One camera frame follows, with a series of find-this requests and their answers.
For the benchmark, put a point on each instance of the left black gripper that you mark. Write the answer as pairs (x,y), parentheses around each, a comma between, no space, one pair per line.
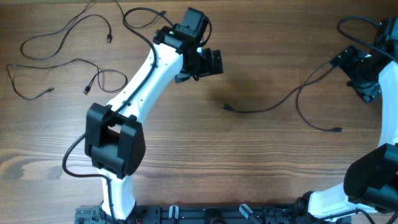
(207,68)

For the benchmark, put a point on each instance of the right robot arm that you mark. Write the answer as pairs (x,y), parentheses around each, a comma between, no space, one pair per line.
(370,183)

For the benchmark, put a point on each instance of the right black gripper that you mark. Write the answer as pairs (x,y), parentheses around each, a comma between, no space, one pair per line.
(344,60)

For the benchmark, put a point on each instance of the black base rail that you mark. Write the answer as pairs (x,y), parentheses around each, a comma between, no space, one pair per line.
(268,214)

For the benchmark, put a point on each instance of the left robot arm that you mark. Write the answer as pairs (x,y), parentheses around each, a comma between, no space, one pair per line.
(114,138)

